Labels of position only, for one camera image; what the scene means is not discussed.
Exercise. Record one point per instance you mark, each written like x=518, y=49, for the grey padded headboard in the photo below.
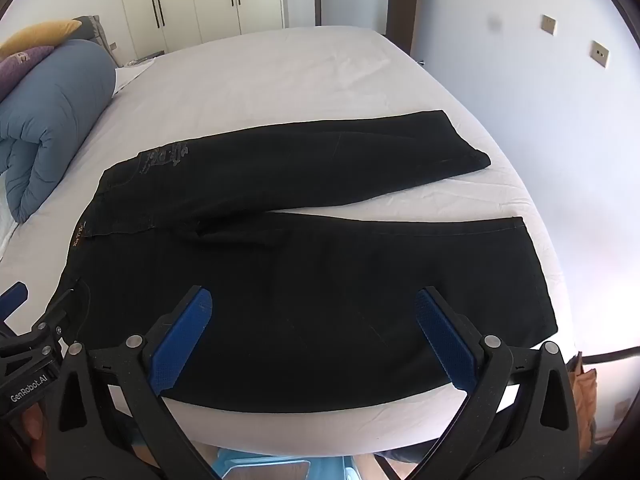
x=97, y=32

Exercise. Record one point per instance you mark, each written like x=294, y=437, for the person's left hand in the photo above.
x=34, y=427

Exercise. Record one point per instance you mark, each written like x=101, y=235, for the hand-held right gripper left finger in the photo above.
x=184, y=342

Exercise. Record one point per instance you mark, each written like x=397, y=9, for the black pants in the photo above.
x=300, y=285

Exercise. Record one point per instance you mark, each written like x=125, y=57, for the blue plastic stool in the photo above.
x=280, y=467

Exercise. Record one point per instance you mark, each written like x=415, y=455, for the white crumpled cloth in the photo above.
x=6, y=220

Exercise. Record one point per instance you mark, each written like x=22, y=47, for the blue rolled duvet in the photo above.
x=55, y=110

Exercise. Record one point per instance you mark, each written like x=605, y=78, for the brown bag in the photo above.
x=582, y=390

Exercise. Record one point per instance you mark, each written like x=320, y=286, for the bed with white sheet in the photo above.
x=300, y=75

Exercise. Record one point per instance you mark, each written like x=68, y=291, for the purple pillow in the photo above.
x=20, y=67

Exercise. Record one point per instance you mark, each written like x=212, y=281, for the black metal rail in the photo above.
x=612, y=354

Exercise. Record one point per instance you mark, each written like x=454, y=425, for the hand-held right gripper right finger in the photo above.
x=445, y=345

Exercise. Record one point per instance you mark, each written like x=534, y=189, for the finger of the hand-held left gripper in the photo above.
x=12, y=300
x=57, y=317

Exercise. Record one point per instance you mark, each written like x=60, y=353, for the dark wooden door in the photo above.
x=400, y=5

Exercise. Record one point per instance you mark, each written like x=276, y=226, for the white pillow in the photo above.
x=127, y=77

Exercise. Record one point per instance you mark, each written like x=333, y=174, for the yellow pillow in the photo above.
x=40, y=35

